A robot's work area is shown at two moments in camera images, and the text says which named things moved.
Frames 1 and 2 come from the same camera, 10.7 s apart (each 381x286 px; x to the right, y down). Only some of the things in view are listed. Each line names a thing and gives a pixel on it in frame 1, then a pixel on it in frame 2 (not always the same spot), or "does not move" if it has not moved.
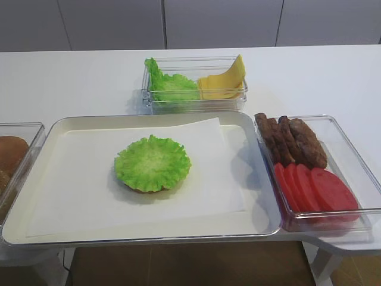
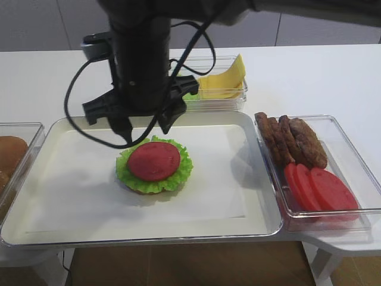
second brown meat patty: [282, 147] does not move
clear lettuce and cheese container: [178, 85] does not move
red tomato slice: [287, 188] → [153, 161]
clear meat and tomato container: [321, 183] does not move
